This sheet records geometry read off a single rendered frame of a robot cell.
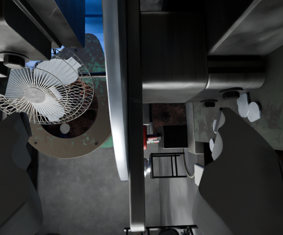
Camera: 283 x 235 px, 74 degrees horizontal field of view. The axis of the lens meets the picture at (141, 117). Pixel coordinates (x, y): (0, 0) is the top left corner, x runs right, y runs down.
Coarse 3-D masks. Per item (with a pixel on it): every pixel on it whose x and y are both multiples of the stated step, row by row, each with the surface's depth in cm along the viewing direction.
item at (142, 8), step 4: (140, 0) 24; (144, 0) 24; (148, 0) 24; (152, 0) 24; (156, 0) 24; (160, 0) 25; (140, 4) 25; (144, 4) 25; (148, 4) 25; (152, 4) 25; (156, 4) 25; (160, 4) 25; (140, 8) 26; (144, 8) 26; (148, 8) 26; (152, 8) 26; (156, 8) 26; (160, 8) 26
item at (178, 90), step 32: (128, 0) 16; (128, 32) 16; (160, 32) 18; (192, 32) 18; (128, 64) 15; (160, 64) 17; (192, 64) 18; (224, 64) 18; (256, 64) 18; (128, 96) 15; (160, 96) 21; (192, 96) 22; (224, 96) 19; (128, 128) 15
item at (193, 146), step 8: (192, 104) 44; (192, 112) 44; (192, 120) 44; (192, 128) 44; (192, 136) 44; (192, 144) 44; (200, 144) 43; (208, 144) 43; (192, 152) 45; (200, 152) 43; (208, 152) 43; (280, 152) 44; (200, 160) 46; (208, 160) 43
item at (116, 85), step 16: (112, 0) 8; (112, 16) 9; (112, 32) 9; (112, 48) 9; (112, 64) 9; (112, 80) 9; (112, 96) 10; (112, 112) 10; (112, 128) 11; (128, 160) 15; (128, 176) 16
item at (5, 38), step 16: (0, 0) 18; (16, 0) 19; (0, 16) 18; (16, 16) 19; (32, 16) 22; (0, 32) 19; (16, 32) 19; (32, 32) 22; (48, 32) 26; (0, 48) 23; (16, 48) 23; (32, 48) 23; (48, 48) 27; (16, 64) 25
